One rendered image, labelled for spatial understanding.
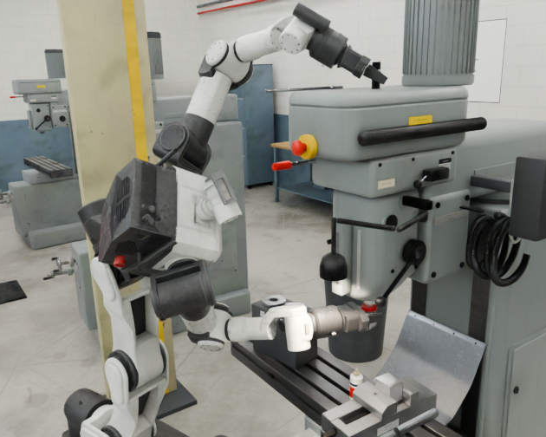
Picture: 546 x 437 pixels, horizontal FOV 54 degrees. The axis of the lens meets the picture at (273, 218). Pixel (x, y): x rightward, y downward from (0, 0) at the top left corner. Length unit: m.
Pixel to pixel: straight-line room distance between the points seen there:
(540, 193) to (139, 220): 0.97
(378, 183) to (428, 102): 0.25
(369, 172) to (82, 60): 1.86
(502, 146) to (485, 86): 4.57
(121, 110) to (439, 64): 1.81
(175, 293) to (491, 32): 5.38
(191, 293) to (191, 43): 10.05
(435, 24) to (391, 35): 5.63
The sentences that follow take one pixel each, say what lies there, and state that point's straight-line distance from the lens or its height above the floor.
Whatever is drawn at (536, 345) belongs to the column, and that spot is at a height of 1.02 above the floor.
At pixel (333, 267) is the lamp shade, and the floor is 1.47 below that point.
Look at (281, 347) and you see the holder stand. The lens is 1.95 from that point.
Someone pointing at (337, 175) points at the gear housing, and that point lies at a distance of 1.41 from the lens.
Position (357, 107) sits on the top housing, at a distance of 1.25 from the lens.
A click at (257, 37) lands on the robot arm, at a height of 2.03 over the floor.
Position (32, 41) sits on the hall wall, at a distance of 10.25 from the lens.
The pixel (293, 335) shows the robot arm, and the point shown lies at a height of 1.23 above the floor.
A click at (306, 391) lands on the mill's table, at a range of 1.83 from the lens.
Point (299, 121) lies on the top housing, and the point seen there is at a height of 1.82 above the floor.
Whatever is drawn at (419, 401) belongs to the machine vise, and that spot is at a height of 0.99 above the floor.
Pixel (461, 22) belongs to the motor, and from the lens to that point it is 1.57.
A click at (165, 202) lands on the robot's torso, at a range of 1.38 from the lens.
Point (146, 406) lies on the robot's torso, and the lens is 2.04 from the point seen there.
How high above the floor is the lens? 1.95
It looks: 16 degrees down
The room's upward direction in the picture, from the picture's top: 1 degrees counter-clockwise
